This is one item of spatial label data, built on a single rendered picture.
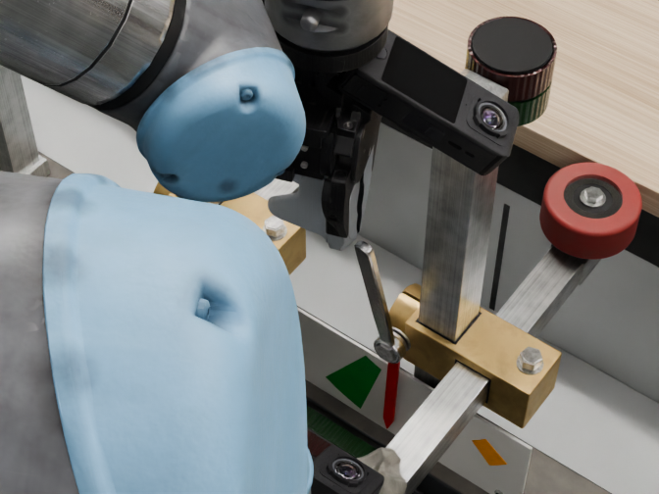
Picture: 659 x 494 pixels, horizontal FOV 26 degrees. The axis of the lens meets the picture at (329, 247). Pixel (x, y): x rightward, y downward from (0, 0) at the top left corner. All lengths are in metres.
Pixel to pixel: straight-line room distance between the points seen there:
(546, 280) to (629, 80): 0.21
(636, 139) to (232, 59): 0.67
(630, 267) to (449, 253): 0.29
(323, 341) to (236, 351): 0.94
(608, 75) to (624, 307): 0.22
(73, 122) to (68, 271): 1.35
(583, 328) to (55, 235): 1.12
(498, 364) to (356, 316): 0.36
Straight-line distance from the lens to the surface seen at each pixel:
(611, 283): 1.33
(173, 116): 0.61
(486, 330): 1.13
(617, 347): 1.39
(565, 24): 1.34
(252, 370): 0.30
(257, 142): 0.63
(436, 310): 1.10
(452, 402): 1.10
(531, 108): 0.98
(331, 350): 1.23
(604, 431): 1.39
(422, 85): 0.87
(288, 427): 0.35
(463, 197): 0.99
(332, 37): 0.81
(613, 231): 1.16
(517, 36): 0.98
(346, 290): 1.46
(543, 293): 1.17
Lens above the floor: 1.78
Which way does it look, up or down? 51 degrees down
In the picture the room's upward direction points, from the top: straight up
